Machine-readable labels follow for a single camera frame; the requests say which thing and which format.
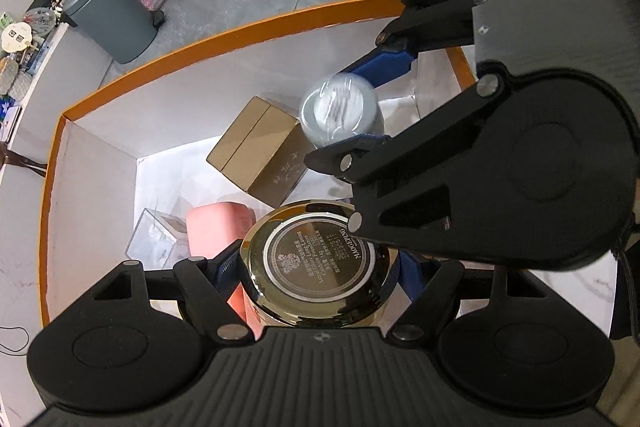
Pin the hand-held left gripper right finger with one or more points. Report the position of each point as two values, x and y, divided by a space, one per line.
407 277

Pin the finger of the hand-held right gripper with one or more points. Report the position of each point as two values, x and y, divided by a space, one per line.
380 157
387 63

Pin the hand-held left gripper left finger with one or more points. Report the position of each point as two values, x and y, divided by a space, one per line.
227 264

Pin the pink bottle orange cap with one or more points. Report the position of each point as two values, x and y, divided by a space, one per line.
215 227

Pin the clear plastic box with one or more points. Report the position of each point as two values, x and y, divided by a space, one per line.
155 242

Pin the gold round tin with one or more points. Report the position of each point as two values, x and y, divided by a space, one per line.
320 257

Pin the brown cardboard box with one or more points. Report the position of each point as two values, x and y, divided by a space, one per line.
255 147

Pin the large orange box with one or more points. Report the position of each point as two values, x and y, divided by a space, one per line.
100 187

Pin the brown leather bag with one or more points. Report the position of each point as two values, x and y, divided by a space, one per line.
20 159

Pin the blue tissue box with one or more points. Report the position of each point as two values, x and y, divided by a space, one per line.
7 109

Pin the grey pedal trash bin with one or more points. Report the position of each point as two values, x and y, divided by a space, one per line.
110 17

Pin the woven baskets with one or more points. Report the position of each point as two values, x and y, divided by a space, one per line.
12 77

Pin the glittery round plate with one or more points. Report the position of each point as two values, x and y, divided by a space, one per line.
40 19

